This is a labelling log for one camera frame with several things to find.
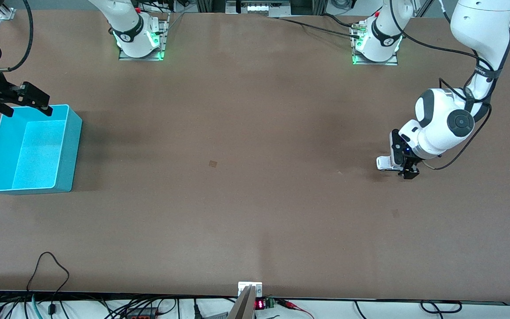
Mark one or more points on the aluminium camera mount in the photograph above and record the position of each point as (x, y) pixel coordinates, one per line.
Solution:
(246, 305)

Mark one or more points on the red clip lead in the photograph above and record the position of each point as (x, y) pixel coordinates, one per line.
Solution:
(290, 305)

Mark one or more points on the power strip with red switches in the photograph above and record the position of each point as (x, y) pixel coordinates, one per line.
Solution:
(142, 316)

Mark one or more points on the green terminal block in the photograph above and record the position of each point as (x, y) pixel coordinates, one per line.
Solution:
(270, 303)

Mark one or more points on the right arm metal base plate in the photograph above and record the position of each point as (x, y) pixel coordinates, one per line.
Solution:
(163, 31)

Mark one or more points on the blue plastic bin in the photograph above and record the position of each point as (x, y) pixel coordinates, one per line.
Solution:
(38, 150)

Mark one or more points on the red LED display module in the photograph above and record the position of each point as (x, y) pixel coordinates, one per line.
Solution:
(260, 304)

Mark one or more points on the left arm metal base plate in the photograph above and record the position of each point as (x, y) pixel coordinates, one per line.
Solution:
(388, 63)

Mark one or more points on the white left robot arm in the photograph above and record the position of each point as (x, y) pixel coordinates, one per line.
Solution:
(436, 124)

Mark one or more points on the white jeep toy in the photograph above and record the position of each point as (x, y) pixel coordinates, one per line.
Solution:
(384, 162)

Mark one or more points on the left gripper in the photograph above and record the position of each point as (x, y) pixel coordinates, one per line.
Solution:
(410, 169)

